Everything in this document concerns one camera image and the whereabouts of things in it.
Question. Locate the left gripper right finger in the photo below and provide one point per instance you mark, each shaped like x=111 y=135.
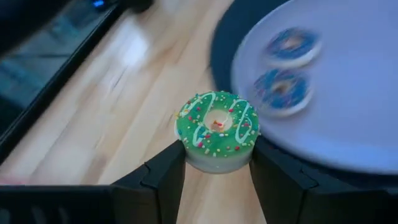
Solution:
x=286 y=199

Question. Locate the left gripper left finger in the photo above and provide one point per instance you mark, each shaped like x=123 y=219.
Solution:
x=155 y=193

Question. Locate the small green iced donut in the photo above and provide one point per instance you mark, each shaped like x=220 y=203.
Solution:
x=199 y=137

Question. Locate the lavender plate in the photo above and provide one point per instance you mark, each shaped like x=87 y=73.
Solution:
x=357 y=93

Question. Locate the dark round placemat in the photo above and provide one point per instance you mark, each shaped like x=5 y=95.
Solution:
x=224 y=46

